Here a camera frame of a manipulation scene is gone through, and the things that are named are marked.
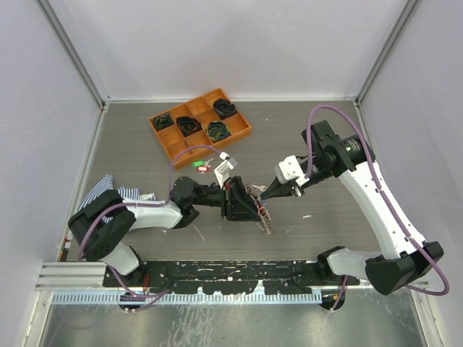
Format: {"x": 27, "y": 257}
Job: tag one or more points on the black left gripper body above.
{"x": 219, "y": 197}

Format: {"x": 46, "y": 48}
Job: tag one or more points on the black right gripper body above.
{"x": 317, "y": 173}

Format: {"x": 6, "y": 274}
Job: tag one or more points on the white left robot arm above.
{"x": 107, "y": 214}

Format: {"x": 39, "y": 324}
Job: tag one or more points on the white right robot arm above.
{"x": 404, "y": 254}

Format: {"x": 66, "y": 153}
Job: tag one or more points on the blue yellow rolled tie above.
{"x": 217, "y": 131}

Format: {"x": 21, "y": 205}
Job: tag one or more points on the orange compartment tray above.
{"x": 183, "y": 151}

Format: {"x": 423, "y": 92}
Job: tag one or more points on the dark rolled tie far left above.
{"x": 162, "y": 121}

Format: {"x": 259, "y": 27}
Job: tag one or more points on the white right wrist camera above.
{"x": 290, "y": 169}

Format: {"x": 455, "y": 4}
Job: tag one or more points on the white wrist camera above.
{"x": 223, "y": 170}
{"x": 290, "y": 169}

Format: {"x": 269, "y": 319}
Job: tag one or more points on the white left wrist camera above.
{"x": 223, "y": 170}

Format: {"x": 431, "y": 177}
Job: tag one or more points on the black mounting base plate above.
{"x": 230, "y": 277}

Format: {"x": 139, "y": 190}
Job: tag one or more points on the slotted cable duct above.
{"x": 119, "y": 297}

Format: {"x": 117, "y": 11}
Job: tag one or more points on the aluminium corner post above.
{"x": 393, "y": 37}

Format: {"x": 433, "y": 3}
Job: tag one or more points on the left aluminium frame post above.
{"x": 60, "y": 20}

